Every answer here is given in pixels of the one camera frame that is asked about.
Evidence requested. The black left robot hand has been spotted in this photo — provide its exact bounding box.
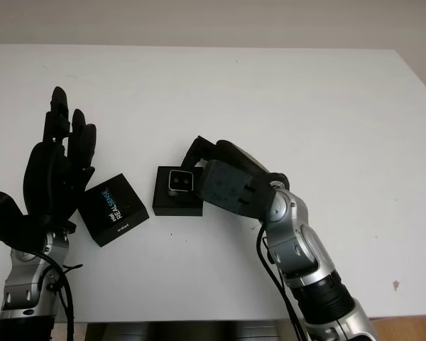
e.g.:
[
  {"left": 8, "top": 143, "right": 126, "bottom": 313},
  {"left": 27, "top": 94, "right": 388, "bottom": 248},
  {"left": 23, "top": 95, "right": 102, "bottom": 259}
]
[{"left": 22, "top": 85, "right": 99, "bottom": 232}]

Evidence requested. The black RealSense box lid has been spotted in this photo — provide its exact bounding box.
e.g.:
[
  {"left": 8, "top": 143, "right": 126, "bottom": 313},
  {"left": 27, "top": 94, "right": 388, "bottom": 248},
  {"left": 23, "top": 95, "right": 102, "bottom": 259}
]
[{"left": 77, "top": 173, "right": 151, "bottom": 249}]

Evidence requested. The small silver depth camera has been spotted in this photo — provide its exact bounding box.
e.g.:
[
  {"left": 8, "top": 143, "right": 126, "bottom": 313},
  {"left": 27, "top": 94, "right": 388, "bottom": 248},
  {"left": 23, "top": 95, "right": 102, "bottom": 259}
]
[{"left": 167, "top": 169, "right": 195, "bottom": 197}]

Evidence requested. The dark robot torso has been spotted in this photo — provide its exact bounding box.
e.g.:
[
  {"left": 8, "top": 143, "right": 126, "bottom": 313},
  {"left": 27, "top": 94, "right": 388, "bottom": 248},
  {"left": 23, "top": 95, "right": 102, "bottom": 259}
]
[{"left": 87, "top": 312, "right": 288, "bottom": 341}]

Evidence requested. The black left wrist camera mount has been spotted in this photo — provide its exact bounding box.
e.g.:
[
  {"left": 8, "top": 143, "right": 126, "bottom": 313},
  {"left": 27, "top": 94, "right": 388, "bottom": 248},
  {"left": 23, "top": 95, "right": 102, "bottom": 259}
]
[{"left": 0, "top": 187, "right": 50, "bottom": 249}]

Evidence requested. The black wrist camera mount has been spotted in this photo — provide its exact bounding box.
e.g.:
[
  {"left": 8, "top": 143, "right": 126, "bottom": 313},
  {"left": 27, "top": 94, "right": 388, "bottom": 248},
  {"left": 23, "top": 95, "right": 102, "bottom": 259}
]
[
  {"left": 0, "top": 187, "right": 50, "bottom": 249},
  {"left": 197, "top": 159, "right": 276, "bottom": 223}
]

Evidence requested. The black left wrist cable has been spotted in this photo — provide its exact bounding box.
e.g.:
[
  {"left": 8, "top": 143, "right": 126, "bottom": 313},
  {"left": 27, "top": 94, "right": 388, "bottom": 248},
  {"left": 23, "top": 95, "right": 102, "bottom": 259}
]
[{"left": 38, "top": 248, "right": 82, "bottom": 341}]

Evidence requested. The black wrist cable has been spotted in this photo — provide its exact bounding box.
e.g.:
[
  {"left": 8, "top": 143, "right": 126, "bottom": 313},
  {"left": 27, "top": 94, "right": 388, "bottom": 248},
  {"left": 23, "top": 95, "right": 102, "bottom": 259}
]
[
  {"left": 255, "top": 227, "right": 306, "bottom": 341},
  {"left": 38, "top": 248, "right": 82, "bottom": 341}
]

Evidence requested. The black camera box base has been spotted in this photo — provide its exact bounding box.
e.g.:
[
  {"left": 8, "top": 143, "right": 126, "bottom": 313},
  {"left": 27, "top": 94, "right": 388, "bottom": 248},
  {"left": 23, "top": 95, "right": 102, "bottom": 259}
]
[{"left": 151, "top": 165, "right": 205, "bottom": 217}]

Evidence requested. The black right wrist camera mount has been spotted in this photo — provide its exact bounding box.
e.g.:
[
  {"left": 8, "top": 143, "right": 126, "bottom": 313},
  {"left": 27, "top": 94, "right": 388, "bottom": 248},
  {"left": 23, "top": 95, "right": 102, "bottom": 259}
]
[{"left": 197, "top": 159, "right": 276, "bottom": 223}]

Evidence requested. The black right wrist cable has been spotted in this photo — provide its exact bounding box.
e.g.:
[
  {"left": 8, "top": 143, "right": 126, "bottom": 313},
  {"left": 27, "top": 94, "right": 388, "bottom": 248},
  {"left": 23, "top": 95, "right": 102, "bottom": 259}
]
[{"left": 255, "top": 227, "right": 306, "bottom": 341}]

